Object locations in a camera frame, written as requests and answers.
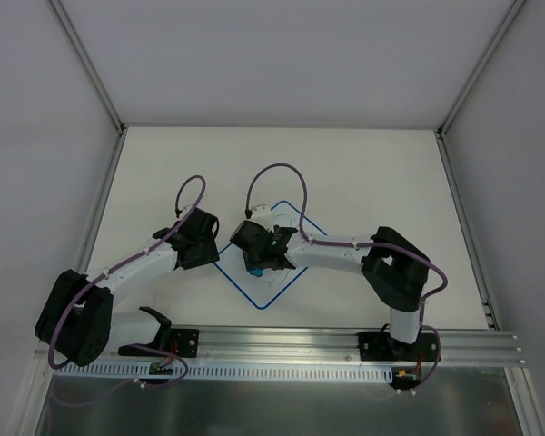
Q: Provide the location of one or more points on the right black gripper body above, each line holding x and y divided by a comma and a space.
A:
252, 260

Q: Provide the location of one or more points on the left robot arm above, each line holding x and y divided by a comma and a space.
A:
79, 319

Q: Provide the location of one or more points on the blue-framed small whiteboard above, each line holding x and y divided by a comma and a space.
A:
262, 292

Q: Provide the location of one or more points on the right aluminium frame post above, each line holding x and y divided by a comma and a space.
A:
461, 137

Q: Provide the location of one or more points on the aluminium frame post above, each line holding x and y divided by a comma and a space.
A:
461, 137
107, 139

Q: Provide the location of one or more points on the left aluminium frame post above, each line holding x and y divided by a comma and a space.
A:
107, 139

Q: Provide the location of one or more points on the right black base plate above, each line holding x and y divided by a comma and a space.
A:
381, 347

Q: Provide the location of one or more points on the white slotted cable duct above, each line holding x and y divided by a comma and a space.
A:
233, 371

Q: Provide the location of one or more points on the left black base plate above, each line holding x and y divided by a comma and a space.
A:
182, 342

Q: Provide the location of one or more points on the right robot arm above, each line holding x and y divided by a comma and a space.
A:
394, 268

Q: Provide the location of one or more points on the aluminium mounting rail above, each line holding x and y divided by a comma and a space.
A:
462, 348

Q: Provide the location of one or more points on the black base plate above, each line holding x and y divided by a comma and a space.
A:
381, 347
182, 342

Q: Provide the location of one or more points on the blue foam whiteboard eraser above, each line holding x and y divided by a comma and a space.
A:
256, 272

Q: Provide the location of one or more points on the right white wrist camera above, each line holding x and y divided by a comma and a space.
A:
262, 215

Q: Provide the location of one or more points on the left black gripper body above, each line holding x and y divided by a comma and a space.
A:
204, 256

